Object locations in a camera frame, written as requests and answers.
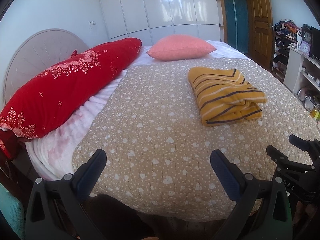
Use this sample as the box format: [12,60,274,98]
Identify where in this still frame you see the yellow striped knit sweater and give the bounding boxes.
[188,67,267,126]

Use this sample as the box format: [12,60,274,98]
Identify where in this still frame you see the shoe rack with clothes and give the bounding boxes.
[270,20,302,82]

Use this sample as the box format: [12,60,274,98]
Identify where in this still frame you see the white pink fleece blanket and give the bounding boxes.
[25,40,247,180]

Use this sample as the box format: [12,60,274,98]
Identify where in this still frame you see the white shelf unit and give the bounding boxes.
[283,47,320,120]

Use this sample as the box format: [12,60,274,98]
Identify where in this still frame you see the beige spotted quilt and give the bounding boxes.
[72,58,319,222]

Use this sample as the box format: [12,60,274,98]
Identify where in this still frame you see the small table clock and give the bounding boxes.
[300,24,312,56]

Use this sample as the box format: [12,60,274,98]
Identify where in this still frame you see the long red pillow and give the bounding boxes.
[1,37,142,160]

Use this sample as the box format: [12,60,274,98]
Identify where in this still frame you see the black television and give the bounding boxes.
[310,27,320,61]

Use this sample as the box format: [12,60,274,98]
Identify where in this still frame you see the brown wooden door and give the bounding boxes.
[247,0,273,69]

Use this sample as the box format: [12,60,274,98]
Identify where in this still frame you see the round white headboard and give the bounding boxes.
[3,29,88,104]

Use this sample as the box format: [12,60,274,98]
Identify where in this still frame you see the pink cushion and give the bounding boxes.
[146,34,216,61]

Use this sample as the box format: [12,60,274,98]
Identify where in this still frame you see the white glossy wardrobe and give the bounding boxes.
[100,0,224,46]

